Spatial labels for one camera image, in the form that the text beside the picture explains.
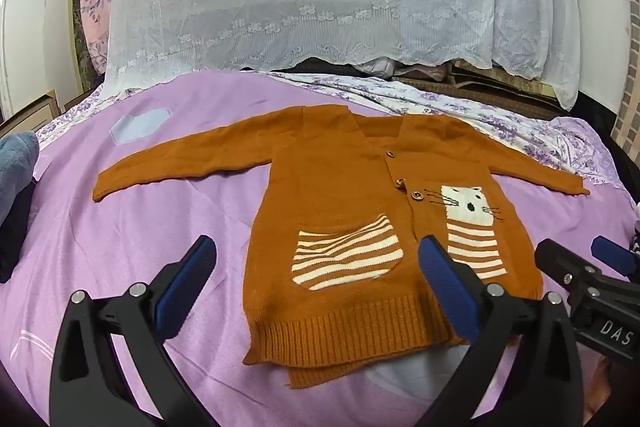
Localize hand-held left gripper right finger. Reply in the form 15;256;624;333
417;235;586;427

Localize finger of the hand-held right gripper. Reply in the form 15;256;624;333
534;238;603;295
591;235;640;283

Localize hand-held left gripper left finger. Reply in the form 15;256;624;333
48;234;221;427

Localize orange knitted cat sweater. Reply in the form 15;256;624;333
92;103;592;390

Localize purple bedsheet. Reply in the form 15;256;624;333
0;69;640;427

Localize light blue sheet patch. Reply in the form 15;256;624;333
110;107;172;144

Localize dark cloth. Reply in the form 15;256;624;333
0;179;38;285

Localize purple floral white sheet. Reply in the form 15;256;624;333
37;69;628;192

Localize brown patterned cloth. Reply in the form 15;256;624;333
392;61;568;120

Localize blue-grey plush cloth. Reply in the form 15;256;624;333
0;131;41;228

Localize black cloth under lace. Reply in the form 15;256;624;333
240;56;373;78

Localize pink floral fabric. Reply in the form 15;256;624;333
80;0;123;75

